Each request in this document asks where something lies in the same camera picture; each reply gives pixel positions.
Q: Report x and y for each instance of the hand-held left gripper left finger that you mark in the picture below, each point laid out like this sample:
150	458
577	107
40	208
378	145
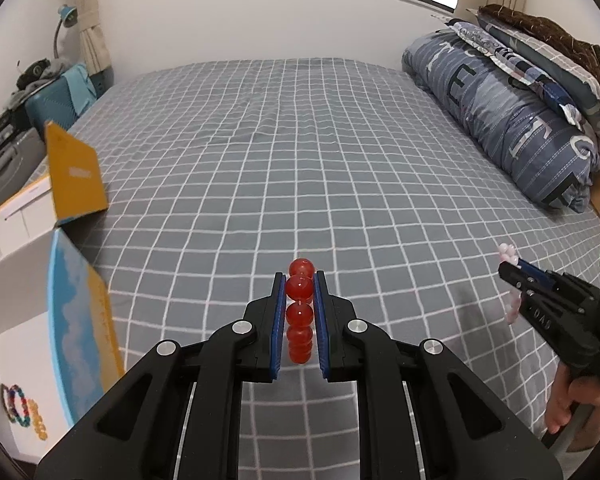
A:
279	325

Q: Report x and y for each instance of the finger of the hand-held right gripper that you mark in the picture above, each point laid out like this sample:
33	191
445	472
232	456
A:
515	277
537	274

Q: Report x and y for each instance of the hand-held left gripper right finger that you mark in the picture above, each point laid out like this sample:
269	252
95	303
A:
321	325

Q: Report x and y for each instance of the white cardboard box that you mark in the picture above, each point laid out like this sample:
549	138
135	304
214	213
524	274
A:
20	350

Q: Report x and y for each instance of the person's right hand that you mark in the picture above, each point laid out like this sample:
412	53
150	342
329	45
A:
587	392

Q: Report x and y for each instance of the blue grey folded duvet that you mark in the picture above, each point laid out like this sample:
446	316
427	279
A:
505	125

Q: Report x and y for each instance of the grey checked bed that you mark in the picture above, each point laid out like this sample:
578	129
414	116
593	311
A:
280	160

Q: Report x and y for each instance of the grey striped pillow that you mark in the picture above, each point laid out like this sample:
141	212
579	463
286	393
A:
580	80

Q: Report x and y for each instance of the patterned pillow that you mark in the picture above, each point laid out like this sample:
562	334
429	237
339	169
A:
530	72

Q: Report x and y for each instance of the brown blanket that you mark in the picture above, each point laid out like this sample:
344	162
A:
555	30

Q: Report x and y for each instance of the light blue cloth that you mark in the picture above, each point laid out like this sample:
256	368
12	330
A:
80	87

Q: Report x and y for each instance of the grey ribbed suitcase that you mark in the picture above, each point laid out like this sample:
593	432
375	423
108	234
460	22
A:
5	175

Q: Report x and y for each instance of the teal suitcase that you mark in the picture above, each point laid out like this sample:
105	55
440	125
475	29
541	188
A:
50	105

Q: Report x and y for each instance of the dark grey bundle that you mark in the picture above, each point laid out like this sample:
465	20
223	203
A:
40	74

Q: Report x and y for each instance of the teal desk lamp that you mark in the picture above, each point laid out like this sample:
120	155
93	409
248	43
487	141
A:
66	15

